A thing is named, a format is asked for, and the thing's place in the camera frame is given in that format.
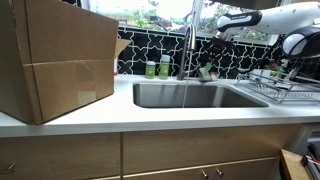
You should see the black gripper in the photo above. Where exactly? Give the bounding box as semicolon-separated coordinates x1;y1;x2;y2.
214;41;234;56

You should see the steel gooseneck faucet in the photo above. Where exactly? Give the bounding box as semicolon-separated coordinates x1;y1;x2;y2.
176;23;214;83

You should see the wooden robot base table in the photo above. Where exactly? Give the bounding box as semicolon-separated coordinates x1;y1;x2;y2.
279;148;311;180

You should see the clear plastic sponge holder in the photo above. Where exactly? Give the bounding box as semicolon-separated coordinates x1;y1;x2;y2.
199;66;221;83

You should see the pink flower potted plant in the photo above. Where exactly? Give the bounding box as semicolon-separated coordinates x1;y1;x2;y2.
249;61;281;83

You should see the water stream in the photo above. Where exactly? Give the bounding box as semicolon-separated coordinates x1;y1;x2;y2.
182;49;191;108

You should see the tall green bottle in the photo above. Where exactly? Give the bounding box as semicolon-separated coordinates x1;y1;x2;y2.
158;54;171;80

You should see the small green bottle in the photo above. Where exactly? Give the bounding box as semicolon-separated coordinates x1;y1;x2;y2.
145;60;157;80

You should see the stainless steel sink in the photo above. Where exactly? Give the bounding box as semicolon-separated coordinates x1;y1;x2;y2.
132;82;270;109

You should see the wooden cabinet drawer front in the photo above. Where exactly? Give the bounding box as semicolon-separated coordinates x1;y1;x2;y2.
122;124;301;176

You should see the brown cardboard box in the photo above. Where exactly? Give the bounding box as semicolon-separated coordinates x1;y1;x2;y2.
0;0;132;125

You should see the wooden cabinet door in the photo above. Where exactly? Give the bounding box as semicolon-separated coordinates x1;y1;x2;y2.
0;133;122;180

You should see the steel wire dish rack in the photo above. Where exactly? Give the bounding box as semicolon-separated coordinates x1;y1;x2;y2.
234;71;320;104

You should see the window with white frame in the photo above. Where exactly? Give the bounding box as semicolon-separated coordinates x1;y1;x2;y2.
79;0;284;44

